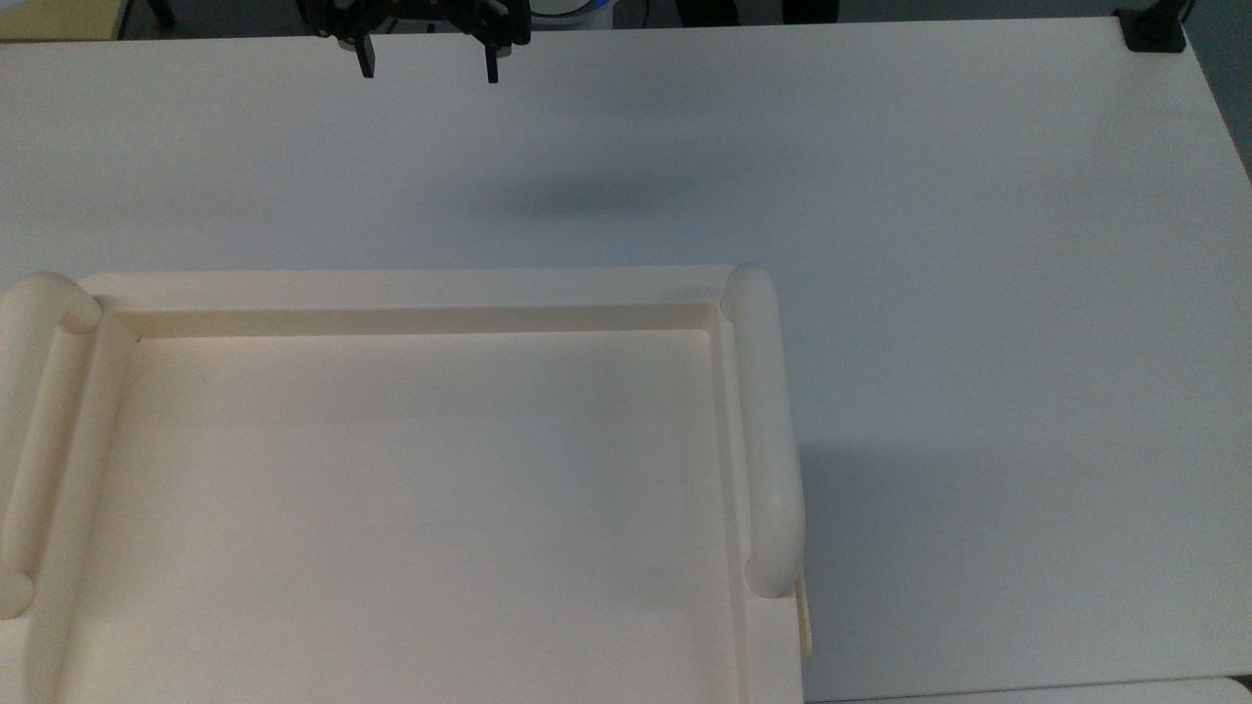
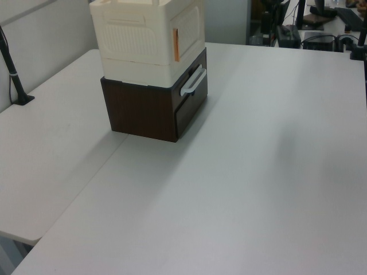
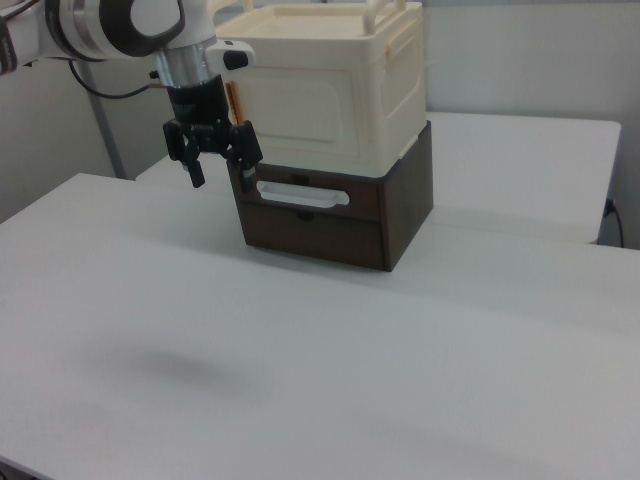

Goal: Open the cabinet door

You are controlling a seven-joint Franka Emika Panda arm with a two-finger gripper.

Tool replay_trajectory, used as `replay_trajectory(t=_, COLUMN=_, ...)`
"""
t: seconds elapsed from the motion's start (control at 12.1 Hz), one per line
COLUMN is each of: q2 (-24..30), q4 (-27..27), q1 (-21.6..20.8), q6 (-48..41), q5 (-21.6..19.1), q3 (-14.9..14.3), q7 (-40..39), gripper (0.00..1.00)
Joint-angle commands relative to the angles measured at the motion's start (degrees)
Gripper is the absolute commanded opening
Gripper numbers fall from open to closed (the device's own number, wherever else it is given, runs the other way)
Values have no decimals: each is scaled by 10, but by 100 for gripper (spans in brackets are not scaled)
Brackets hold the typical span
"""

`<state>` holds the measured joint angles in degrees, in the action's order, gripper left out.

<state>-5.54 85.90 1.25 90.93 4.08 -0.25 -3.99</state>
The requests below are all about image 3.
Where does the plain brown drawer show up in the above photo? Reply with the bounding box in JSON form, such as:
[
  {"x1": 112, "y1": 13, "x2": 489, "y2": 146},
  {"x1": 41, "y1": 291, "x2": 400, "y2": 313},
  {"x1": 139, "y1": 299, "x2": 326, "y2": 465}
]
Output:
[{"x1": 239, "y1": 201, "x2": 387, "y2": 270}]

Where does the dark brown drawer unit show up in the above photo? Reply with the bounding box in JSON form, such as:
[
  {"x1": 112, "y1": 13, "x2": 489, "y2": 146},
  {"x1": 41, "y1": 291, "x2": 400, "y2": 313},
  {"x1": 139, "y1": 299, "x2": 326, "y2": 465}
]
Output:
[{"x1": 226, "y1": 119, "x2": 435, "y2": 274}]

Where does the cream cabinet door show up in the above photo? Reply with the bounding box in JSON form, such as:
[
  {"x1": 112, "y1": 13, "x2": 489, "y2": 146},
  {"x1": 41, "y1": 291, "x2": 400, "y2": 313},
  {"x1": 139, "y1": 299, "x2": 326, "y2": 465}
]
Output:
[{"x1": 227, "y1": 63, "x2": 362, "y2": 162}]

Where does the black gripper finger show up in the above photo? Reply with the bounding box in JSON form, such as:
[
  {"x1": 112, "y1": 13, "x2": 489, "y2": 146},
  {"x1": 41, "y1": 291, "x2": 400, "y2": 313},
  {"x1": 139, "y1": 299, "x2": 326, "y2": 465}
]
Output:
[
  {"x1": 224, "y1": 119, "x2": 265, "y2": 195},
  {"x1": 162, "y1": 119, "x2": 207, "y2": 190}
]

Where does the black cable sleeve on arm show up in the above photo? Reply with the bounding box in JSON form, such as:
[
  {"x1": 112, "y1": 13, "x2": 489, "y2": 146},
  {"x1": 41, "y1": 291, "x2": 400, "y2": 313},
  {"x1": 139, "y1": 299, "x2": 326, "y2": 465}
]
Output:
[{"x1": 0, "y1": 13, "x2": 20, "y2": 77}]

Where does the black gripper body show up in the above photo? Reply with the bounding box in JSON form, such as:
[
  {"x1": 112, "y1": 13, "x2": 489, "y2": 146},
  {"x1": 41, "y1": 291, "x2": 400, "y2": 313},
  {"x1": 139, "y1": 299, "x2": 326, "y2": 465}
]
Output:
[{"x1": 166, "y1": 73, "x2": 236, "y2": 155}]

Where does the grey vertical wall post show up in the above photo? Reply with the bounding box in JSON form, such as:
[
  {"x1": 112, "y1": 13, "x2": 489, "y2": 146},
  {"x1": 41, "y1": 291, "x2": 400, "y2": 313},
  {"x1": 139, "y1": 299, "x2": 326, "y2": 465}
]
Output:
[{"x1": 86, "y1": 63, "x2": 126, "y2": 180}]

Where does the black cable behind table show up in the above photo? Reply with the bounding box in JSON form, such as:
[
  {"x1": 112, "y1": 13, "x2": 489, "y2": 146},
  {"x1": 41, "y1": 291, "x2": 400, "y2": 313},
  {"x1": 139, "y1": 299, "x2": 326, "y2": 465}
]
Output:
[{"x1": 603, "y1": 198, "x2": 627, "y2": 248}]

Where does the white drawer handle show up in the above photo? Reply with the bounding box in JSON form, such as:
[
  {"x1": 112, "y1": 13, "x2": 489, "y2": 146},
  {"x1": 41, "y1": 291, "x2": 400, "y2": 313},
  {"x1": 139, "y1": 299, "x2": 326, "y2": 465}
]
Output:
[{"x1": 255, "y1": 179, "x2": 351, "y2": 208}]

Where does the cream plastic cabinet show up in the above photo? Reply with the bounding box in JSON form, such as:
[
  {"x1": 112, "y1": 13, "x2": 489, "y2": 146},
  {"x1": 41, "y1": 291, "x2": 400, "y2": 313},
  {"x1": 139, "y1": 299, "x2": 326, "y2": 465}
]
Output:
[{"x1": 213, "y1": 0, "x2": 427, "y2": 180}]

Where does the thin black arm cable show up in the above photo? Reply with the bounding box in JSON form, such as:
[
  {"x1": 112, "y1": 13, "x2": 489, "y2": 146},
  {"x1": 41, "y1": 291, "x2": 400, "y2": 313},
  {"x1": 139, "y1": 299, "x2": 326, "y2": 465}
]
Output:
[{"x1": 68, "y1": 60, "x2": 167, "y2": 100}]

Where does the copper door handle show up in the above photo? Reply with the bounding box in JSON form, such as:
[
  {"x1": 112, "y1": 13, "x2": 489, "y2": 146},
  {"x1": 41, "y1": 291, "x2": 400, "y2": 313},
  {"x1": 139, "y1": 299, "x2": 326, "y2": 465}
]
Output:
[{"x1": 225, "y1": 81, "x2": 247, "y2": 126}]

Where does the brown drawer with white handle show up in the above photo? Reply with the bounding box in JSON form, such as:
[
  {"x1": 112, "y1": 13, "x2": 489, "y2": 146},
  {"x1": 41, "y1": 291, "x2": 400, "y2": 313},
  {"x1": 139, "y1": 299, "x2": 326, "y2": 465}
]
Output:
[{"x1": 230, "y1": 160, "x2": 389, "y2": 225}]

